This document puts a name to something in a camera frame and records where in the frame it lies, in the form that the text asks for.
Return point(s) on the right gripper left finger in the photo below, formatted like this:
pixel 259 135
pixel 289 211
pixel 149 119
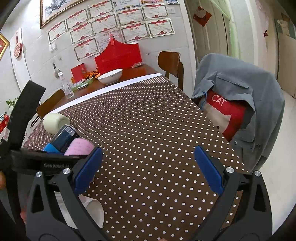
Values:
pixel 44 218

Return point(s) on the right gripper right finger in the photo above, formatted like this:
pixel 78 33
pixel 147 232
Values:
pixel 242 210

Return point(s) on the small pink glass cup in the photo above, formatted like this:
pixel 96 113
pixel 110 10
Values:
pixel 79 146

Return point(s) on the white paper cup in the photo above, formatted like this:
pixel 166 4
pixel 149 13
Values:
pixel 90 205

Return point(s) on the blue black metal cup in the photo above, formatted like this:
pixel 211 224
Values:
pixel 61 140

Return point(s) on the cream plastic cup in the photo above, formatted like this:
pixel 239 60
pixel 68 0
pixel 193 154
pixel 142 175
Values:
pixel 52 122

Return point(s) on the potted green plant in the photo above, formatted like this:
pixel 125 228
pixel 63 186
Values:
pixel 11 103

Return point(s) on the left wooden chair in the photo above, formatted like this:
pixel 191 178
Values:
pixel 48 105

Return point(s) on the wooden chair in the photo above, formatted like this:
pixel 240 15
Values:
pixel 170 62
pixel 48 105

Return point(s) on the clear spray bottle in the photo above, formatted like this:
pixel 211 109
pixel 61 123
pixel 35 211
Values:
pixel 65 84

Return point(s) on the brown polka dot tablecloth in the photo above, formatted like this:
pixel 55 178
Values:
pixel 149 183

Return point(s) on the red cat pillow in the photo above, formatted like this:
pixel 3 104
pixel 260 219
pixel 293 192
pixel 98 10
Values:
pixel 226 115

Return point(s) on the hanging brush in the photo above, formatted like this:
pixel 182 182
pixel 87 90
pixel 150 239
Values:
pixel 56 71

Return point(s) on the green tray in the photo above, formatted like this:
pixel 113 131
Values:
pixel 81 84

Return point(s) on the small red box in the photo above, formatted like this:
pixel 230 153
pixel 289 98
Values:
pixel 78 73

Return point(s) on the orange snack pile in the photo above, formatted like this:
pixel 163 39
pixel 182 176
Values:
pixel 91 74

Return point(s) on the grey jacket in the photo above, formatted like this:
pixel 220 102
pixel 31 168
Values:
pixel 258 90

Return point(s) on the white ceramic bowl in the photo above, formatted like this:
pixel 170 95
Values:
pixel 110 77

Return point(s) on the red gift bag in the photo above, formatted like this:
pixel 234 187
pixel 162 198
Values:
pixel 117 55

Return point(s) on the framed painting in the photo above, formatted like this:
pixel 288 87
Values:
pixel 50 9

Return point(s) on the right wooden chair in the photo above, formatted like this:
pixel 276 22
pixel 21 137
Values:
pixel 170 62

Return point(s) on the red door decoration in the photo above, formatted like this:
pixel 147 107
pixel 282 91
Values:
pixel 201 16

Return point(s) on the red round wall ornament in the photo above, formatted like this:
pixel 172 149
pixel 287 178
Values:
pixel 18 50

